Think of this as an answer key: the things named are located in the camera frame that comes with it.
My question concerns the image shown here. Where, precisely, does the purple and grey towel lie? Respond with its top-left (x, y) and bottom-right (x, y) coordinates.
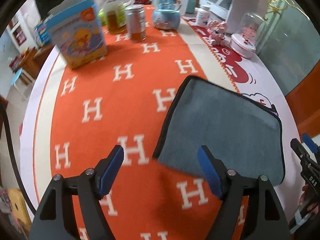
top-left (153, 75), bottom-right (285, 186)

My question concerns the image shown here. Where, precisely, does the person's right hand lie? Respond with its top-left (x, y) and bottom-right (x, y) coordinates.
top-left (298, 184), bottom-right (319, 215)

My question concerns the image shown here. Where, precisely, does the yellow plastic stool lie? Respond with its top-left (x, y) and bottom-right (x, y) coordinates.
top-left (8, 188), bottom-right (31, 231)

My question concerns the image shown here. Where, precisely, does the glass dome on white base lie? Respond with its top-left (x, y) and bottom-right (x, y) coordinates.
top-left (229, 12), bottom-right (265, 59)

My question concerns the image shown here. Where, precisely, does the pink toy figurine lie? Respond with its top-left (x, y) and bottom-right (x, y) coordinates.
top-left (207, 20), bottom-right (228, 46)

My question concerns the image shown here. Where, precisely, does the orange H-pattern table runner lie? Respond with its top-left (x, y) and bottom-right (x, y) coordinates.
top-left (34, 4), bottom-right (249, 240)

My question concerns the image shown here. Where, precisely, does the blue round stool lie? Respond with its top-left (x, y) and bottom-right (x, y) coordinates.
top-left (11, 68), bottom-right (28, 98)

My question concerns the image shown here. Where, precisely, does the white appliance with cloth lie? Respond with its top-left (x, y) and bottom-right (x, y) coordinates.
top-left (199, 0), bottom-right (270, 34)

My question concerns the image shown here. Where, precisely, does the small white pill bottle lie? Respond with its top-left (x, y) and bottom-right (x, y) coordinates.
top-left (195, 5), bottom-right (210, 28)

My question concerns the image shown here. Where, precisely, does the blue poster box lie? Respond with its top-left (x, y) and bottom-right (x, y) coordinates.
top-left (34, 17), bottom-right (52, 47)

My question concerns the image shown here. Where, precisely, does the blue snow globe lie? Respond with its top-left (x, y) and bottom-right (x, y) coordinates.
top-left (151, 0), bottom-right (182, 30)

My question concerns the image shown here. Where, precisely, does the blue duck carton box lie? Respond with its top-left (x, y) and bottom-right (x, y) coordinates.
top-left (46, 0), bottom-right (107, 68)

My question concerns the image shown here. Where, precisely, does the metal lid glass jar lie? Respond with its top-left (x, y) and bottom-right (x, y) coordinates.
top-left (125, 4), bottom-right (146, 42)

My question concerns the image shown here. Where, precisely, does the clear oil bottle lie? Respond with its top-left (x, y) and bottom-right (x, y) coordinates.
top-left (103, 0), bottom-right (126, 34)

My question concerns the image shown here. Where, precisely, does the wooden sliding door frame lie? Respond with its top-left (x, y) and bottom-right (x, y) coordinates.
top-left (285, 61), bottom-right (320, 138)

